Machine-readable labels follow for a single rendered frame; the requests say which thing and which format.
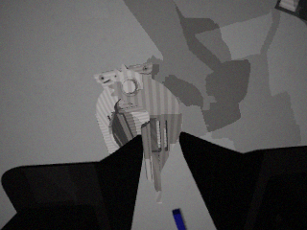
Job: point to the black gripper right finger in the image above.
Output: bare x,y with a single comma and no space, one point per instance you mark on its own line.
231,183

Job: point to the blue flat bar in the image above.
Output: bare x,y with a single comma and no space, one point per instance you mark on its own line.
178,219

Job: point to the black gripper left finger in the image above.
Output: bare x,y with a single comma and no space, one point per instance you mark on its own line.
109,185

